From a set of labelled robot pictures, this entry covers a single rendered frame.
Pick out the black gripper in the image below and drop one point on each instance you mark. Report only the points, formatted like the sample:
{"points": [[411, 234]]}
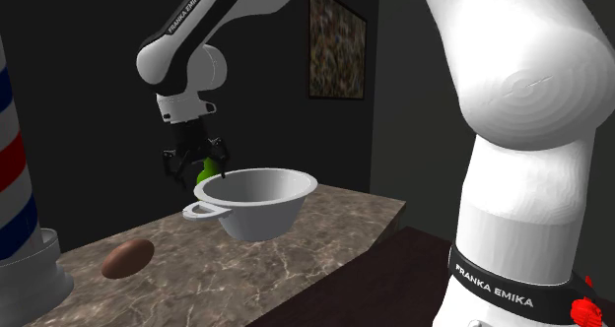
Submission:
{"points": [[190, 138]]}

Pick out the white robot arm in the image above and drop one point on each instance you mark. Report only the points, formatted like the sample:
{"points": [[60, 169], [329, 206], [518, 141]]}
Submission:
{"points": [[519, 100]]}

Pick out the green pear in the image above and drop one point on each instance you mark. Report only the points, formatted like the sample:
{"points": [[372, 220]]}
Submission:
{"points": [[207, 170]]}

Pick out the brown egg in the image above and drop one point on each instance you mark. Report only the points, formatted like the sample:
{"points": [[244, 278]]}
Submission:
{"points": [[128, 259]]}

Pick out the red white blue striped pole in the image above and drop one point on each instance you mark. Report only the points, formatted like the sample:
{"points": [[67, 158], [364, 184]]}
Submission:
{"points": [[19, 210]]}

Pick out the dark robot stand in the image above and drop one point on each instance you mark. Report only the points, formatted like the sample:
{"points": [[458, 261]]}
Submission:
{"points": [[365, 287]]}

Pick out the dark framed wall picture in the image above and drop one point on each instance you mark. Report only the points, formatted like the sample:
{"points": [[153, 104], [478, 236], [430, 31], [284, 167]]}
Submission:
{"points": [[336, 42]]}

